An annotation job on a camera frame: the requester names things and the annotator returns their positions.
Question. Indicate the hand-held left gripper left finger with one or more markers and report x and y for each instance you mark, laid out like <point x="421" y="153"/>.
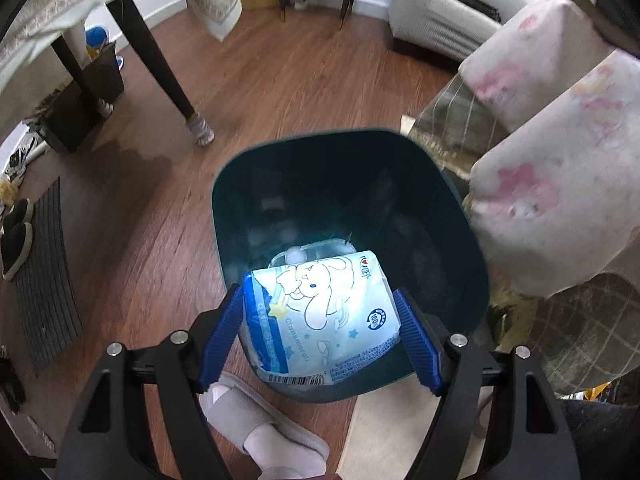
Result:
<point x="222" y="340"/>

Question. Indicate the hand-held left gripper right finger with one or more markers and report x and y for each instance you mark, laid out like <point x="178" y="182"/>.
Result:
<point x="417" y="342"/>

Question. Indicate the blue tissue pack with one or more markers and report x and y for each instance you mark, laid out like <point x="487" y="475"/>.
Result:
<point x="325" y="310"/>

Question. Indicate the clear plastic container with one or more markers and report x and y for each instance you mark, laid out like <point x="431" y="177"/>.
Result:
<point x="320" y="252"/>

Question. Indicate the dark teal trash bin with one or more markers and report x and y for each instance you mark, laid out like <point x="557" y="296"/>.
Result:
<point x="325" y="185"/>

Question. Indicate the grey slipper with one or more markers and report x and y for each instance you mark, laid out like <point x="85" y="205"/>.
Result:
<point x="260" y="425"/>

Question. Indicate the beige floor mat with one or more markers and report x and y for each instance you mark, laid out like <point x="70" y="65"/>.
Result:
<point x="380" y="435"/>

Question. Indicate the grey striped floor mat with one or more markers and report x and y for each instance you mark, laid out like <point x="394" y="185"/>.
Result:
<point x="47" y="280"/>

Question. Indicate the dark grey cloth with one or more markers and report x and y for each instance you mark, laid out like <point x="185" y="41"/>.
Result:
<point x="595" y="440"/>

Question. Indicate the striped table leg sock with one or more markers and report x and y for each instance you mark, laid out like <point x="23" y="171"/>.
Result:
<point x="201" y="130"/>
<point x="106" y="108"/>

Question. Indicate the black slipper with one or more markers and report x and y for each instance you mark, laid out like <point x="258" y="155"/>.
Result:
<point x="17" y="252"/>
<point x="20" y="212"/>

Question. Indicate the pink printed tablecloth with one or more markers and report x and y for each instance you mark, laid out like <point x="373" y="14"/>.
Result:
<point x="550" y="160"/>

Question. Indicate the black and white printed bag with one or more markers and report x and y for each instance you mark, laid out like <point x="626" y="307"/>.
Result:
<point x="22" y="157"/>

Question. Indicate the dark storage box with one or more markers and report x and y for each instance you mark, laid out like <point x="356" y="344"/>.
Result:
<point x="75" y="110"/>

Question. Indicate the dark wooden table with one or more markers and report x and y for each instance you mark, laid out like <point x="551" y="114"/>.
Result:
<point x="145" y="60"/>

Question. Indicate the grey armchair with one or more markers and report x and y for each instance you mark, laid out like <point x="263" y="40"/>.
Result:
<point x="425" y="10"/>

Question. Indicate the table with lace cloth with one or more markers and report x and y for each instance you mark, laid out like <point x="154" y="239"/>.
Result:
<point x="215" y="0"/>

